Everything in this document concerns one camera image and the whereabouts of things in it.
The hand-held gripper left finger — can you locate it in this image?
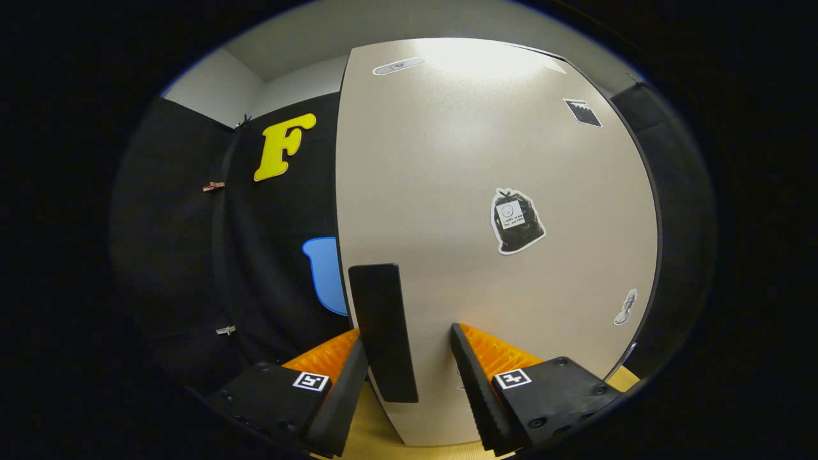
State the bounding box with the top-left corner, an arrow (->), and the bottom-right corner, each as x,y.
206,329 -> 369,458

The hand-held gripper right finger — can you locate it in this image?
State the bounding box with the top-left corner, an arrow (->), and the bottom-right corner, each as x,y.
451,323 -> 624,456

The black cabinet door handle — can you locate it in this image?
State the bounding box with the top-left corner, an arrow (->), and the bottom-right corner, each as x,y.
348,263 -> 419,404

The black backdrop cloth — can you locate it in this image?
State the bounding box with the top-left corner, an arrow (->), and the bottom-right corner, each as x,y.
110,80 -> 716,397

